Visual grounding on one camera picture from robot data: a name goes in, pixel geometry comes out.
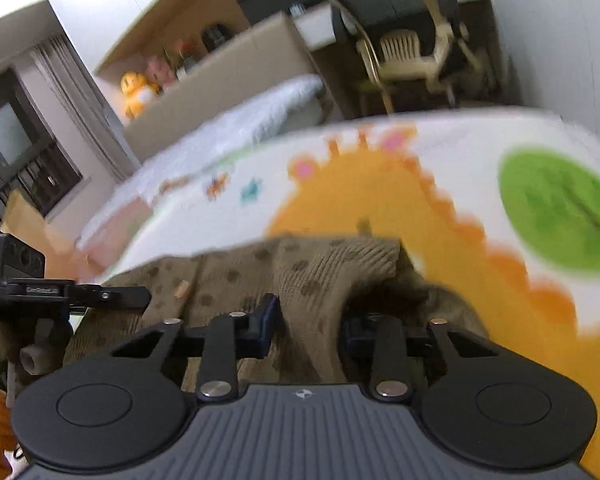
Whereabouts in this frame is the pink plush toy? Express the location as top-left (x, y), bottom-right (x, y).
top-left (145, 55), bottom-right (178, 91)

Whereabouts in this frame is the black round appliance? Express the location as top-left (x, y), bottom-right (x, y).
top-left (200, 23), bottom-right (234, 53)

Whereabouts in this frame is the dark framed window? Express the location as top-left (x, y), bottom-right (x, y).
top-left (0, 68), bottom-right (82, 224)

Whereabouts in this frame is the brown paper bag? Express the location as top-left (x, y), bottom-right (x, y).
top-left (1, 190), bottom-right (88, 282)

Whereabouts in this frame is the cartoon animal print blanket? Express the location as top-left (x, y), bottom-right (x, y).
top-left (106, 108), bottom-right (600, 478)

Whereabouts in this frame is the grey curtain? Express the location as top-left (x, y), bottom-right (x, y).
top-left (31, 35), bottom-right (138, 182)

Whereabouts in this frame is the brown dotted knit garment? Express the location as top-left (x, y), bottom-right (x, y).
top-left (65, 236), bottom-right (488, 384)

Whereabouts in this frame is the beige padded headboard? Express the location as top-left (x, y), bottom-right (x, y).
top-left (124, 13), bottom-right (320, 162)

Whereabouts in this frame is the yellow duck plush toy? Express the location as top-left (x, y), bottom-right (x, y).
top-left (120, 72), bottom-right (160, 119)

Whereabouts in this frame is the pink cardboard gift box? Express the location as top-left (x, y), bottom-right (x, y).
top-left (76, 197), bottom-right (154, 283)

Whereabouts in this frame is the beige mesh office chair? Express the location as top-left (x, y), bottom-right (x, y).
top-left (327, 0), bottom-right (486, 114)

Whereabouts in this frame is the potted plant with pink flowers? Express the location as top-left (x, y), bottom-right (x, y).
top-left (163, 39), bottom-right (197, 75)

